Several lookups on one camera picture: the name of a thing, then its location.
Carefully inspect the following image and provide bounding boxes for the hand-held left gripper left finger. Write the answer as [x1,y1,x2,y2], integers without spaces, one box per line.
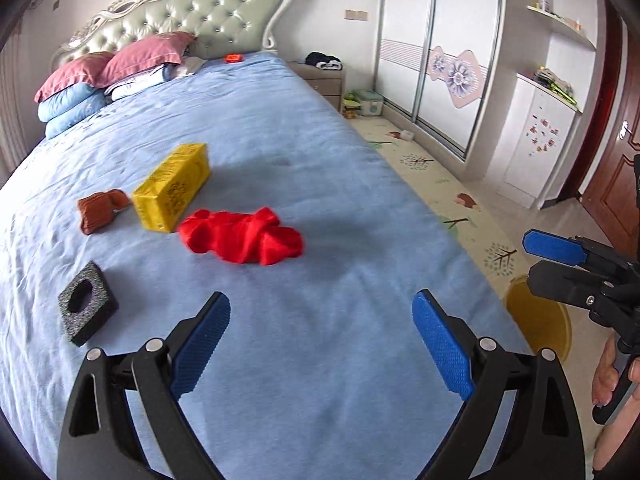
[56,291,232,480]

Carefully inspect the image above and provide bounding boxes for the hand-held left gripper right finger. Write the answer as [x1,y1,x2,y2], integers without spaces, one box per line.
[411,289,586,480]

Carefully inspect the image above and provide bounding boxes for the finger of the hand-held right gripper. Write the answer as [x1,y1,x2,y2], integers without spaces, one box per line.
[522,229,621,268]
[527,262,613,312]

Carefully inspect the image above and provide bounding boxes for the yellow trash bin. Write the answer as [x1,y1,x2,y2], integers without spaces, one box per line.
[504,274,572,362]

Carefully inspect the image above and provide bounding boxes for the red cloth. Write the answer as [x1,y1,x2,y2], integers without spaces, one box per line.
[177,206,305,267]

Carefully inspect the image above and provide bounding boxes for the person's right hand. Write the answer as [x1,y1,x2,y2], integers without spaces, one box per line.
[591,334,640,477]

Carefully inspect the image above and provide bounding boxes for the white cabinet with stickers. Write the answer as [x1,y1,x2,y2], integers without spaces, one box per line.
[487,72,584,210]

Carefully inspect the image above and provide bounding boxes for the black foam block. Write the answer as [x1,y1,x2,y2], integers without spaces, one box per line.
[57,260,120,347]

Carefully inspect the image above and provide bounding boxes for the patterned floor mat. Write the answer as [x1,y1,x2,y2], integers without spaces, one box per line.
[345,117,532,287]

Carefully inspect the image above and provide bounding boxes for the yellow cardboard box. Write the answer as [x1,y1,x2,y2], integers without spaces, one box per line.
[132,143,212,234]

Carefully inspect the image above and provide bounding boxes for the clutter on white cabinet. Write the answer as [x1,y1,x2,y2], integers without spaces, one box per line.
[534,66,579,106]

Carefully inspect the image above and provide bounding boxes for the brown cloth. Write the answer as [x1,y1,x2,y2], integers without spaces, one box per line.
[77,189,132,236]

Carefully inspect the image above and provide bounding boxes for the green and white storage box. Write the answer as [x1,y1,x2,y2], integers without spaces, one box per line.
[342,89,385,119]

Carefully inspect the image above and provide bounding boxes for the white sliding door wardrobe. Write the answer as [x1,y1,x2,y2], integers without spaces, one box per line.
[372,0,507,162]

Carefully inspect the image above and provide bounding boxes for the blue pillow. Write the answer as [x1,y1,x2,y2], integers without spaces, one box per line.
[37,82,109,124]
[44,102,109,140]

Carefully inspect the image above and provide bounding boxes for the folded light blue quilt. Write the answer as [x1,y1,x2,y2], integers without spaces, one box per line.
[104,62,184,102]

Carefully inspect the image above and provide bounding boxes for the grey nightstand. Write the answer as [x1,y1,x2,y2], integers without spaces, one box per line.
[287,60,347,114]

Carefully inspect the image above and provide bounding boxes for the beige curtain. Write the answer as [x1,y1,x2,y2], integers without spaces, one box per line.
[0,35,56,181]

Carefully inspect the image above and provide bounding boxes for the black and white clothes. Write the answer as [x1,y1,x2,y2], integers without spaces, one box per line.
[305,51,345,71]

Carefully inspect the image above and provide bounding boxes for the pink pillow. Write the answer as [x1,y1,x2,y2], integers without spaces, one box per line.
[95,31,197,90]
[34,51,116,104]

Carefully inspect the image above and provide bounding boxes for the bed with tufted green headboard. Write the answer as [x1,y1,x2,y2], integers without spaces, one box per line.
[0,0,533,480]

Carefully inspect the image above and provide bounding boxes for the curved white wall shelf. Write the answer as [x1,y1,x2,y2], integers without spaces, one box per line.
[526,5,599,51]

